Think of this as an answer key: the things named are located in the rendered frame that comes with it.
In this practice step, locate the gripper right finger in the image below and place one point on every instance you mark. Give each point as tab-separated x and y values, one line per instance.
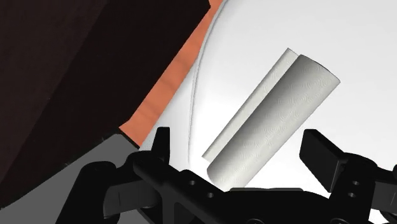
325	158

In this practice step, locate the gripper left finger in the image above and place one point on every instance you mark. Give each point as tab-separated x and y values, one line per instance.
161	189

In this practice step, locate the white paper towel roll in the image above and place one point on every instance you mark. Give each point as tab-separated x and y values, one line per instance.
273	121

